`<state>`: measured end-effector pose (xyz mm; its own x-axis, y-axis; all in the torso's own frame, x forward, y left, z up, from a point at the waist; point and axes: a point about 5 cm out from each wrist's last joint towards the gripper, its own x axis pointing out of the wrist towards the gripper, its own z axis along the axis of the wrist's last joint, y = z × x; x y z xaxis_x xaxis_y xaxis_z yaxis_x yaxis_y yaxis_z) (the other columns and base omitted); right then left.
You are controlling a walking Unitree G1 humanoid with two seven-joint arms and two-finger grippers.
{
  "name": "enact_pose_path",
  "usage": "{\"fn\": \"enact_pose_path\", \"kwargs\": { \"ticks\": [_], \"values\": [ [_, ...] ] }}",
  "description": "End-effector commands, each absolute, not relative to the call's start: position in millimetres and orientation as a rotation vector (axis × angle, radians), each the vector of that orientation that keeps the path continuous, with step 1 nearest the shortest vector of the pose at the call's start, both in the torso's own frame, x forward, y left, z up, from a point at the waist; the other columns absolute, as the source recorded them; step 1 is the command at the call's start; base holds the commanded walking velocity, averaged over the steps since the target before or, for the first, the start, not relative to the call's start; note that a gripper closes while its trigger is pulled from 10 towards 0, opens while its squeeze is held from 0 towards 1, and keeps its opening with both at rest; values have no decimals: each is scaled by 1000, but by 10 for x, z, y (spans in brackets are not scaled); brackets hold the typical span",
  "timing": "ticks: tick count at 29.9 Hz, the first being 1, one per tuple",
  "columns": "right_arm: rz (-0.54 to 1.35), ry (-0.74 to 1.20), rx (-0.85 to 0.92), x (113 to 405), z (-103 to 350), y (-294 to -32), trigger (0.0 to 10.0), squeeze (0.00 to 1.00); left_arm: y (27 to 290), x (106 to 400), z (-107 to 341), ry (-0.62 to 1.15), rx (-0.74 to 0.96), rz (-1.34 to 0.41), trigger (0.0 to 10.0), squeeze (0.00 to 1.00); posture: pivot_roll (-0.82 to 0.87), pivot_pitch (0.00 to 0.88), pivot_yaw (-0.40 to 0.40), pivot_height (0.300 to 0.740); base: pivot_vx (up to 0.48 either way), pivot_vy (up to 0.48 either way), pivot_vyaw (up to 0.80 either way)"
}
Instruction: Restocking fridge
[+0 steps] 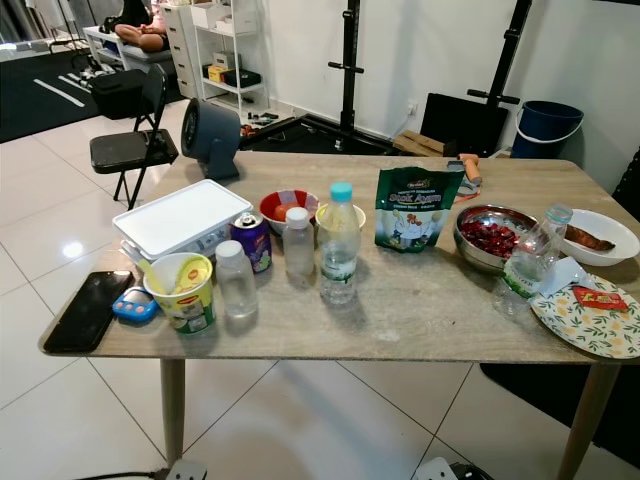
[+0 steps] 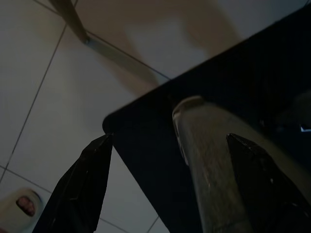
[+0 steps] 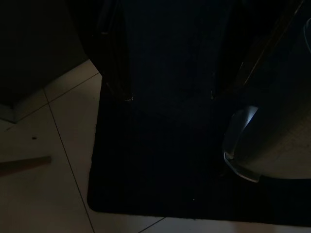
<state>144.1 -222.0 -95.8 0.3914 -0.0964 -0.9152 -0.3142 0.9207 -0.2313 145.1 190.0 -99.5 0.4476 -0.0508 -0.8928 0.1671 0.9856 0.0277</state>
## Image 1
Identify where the black smartphone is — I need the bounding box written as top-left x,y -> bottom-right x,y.
43,270 -> 136,354

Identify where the blue digital timer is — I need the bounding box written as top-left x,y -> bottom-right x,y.
112,287 -> 159,323

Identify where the black folding chair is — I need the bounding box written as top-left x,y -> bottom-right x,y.
90,62 -> 176,209

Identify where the white lidded plastic container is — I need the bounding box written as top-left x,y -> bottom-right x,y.
112,179 -> 253,263

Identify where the black bag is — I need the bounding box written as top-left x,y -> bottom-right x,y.
90,68 -> 146,121

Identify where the yellow cup noodle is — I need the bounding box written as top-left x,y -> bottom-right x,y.
143,252 -> 216,334

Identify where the grey desk fan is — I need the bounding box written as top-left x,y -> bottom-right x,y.
181,98 -> 242,182

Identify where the small clear bottle white cap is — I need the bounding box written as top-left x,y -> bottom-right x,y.
215,240 -> 258,320
282,206 -> 313,279

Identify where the wooden table leg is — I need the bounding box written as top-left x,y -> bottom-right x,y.
557,362 -> 621,480
160,358 -> 187,471

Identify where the purple drink can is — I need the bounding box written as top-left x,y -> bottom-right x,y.
230,211 -> 273,274

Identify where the white drawer cabinet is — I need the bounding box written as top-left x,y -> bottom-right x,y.
165,5 -> 201,101

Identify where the white shelf rack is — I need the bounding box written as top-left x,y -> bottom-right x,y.
193,0 -> 271,109

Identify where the red bowl with food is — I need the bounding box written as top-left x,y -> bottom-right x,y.
259,189 -> 319,236

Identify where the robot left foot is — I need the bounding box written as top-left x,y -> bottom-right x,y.
168,458 -> 209,480

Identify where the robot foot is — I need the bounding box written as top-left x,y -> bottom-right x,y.
412,456 -> 491,480
168,458 -> 209,480

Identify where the yellow bowl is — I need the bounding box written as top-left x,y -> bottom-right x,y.
313,203 -> 367,241

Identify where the water bottle teal cap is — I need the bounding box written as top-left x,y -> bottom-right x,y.
319,181 -> 362,305

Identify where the black upright stand pole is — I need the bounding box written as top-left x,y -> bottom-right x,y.
328,0 -> 364,136

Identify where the green stock pouch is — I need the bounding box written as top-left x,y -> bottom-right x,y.
374,165 -> 465,253

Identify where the black monitor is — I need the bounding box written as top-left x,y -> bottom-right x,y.
420,92 -> 511,158

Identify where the small orange object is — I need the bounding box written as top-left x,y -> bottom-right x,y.
458,152 -> 483,198

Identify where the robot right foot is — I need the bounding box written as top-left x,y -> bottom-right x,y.
412,456 -> 491,480

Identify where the steel bowl red fruit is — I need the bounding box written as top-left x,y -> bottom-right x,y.
454,204 -> 551,275

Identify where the clear water bottle grey cap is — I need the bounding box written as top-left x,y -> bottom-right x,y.
493,203 -> 574,319

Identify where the black slanted stand pole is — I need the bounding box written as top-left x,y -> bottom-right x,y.
467,0 -> 533,106

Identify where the black floor mat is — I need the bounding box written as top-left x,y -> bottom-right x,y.
480,362 -> 640,476

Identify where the blue bucket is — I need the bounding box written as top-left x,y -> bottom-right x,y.
510,100 -> 585,159

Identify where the white tissue packet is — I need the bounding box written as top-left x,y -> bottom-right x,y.
540,257 -> 586,298

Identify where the floral plate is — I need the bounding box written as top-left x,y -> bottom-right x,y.
530,275 -> 640,359

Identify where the red packet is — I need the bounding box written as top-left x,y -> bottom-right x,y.
570,285 -> 631,312

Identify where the white bowl with food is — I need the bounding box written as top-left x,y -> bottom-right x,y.
556,208 -> 640,267

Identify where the black floor cable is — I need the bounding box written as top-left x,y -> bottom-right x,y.
75,470 -> 171,480

